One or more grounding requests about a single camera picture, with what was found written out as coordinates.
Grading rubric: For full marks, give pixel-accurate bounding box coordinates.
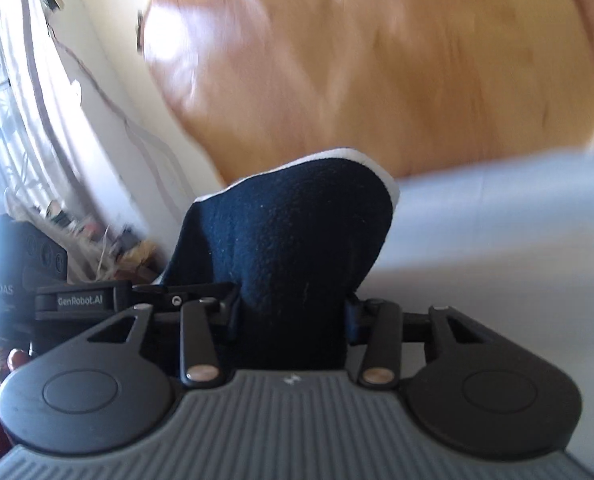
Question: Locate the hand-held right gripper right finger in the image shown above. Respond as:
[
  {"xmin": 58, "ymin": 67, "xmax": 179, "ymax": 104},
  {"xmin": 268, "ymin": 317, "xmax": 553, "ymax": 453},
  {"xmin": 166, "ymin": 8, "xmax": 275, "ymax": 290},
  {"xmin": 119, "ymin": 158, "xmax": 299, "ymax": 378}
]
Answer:
[{"xmin": 344, "ymin": 298, "xmax": 485, "ymax": 390}]

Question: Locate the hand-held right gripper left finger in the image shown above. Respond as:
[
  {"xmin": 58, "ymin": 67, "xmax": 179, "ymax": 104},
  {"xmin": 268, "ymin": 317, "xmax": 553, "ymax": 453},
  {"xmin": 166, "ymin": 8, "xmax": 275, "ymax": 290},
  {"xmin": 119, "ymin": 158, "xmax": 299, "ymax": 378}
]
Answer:
[{"xmin": 84, "ymin": 297, "xmax": 244, "ymax": 390}]

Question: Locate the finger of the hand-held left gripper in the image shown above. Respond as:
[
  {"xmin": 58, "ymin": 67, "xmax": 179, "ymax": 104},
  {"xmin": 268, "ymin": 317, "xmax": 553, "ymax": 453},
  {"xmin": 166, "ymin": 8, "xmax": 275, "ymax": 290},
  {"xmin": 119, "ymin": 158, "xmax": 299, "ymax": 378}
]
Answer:
[{"xmin": 132, "ymin": 282, "xmax": 239, "ymax": 311}]

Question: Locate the navy green white sweater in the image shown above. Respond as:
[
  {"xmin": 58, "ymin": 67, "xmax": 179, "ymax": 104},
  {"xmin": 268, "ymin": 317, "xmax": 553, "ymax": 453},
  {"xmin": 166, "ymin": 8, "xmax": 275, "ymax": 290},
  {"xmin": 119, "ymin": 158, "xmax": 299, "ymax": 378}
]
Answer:
[{"xmin": 159, "ymin": 148, "xmax": 402, "ymax": 368}]

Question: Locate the person's left hand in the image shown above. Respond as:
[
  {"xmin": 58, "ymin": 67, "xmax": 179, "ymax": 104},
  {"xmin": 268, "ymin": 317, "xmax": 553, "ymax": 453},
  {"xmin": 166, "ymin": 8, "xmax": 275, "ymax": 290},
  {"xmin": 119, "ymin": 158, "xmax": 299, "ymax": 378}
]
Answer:
[{"xmin": 7, "ymin": 349, "xmax": 31, "ymax": 374}]

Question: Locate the white curtain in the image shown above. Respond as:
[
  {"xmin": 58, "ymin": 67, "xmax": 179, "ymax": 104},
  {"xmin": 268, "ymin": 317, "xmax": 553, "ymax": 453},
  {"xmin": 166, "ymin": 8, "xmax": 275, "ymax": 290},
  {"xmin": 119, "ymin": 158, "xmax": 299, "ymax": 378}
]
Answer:
[{"xmin": 0, "ymin": 0, "xmax": 105, "ymax": 223}]

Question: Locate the wooden headboard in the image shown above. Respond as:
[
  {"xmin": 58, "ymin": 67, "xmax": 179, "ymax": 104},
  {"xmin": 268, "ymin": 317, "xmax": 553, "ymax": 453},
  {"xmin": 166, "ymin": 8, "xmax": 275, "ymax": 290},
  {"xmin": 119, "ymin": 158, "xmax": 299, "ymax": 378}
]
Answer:
[{"xmin": 137, "ymin": 0, "xmax": 594, "ymax": 188}]

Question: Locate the pink wall cable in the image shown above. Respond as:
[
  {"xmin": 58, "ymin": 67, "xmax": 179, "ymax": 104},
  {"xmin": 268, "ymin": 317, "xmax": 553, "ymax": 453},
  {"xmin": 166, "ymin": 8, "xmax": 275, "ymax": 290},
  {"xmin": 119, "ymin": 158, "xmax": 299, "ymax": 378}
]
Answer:
[{"xmin": 52, "ymin": 35, "xmax": 188, "ymax": 196}]

